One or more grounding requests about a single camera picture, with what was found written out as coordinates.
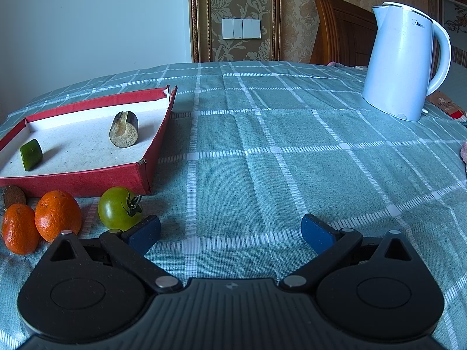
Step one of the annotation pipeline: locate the checked green tablecloth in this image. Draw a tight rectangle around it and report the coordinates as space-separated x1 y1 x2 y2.
0 60 467 350

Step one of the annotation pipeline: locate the framed wall picture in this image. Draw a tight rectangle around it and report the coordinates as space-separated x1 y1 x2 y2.
436 0 467 62

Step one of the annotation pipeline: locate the dark eggplant piece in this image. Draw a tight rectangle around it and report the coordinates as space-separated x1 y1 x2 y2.
109 111 140 148

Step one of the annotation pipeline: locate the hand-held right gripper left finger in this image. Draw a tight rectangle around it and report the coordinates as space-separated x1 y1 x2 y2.
46 216 183 294

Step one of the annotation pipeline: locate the red cardboard box tray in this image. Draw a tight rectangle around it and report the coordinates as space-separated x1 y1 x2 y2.
0 85 178 198

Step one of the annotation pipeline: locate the red snack packet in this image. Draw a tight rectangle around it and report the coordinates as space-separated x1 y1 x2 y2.
427 91 467 121

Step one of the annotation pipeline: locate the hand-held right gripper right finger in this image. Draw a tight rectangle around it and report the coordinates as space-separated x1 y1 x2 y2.
279 214 418 293

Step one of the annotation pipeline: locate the orange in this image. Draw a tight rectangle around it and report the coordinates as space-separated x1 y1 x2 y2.
2 204 41 255
34 190 82 243

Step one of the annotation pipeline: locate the green cucumber piece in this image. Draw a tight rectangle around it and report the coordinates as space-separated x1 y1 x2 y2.
20 139 43 172

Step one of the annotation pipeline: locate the green tomato with stem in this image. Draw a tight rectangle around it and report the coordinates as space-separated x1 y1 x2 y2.
98 187 143 231

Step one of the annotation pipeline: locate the white electric kettle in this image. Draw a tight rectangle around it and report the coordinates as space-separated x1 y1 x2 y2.
362 2 452 122

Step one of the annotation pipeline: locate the brown eggplant piece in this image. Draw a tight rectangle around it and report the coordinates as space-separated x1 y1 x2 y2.
0 185 27 214

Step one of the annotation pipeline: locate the white wall switch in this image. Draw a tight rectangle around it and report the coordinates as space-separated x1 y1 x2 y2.
222 18 261 40

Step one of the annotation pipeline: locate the wooden headboard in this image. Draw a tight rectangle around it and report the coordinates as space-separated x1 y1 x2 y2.
309 0 376 68

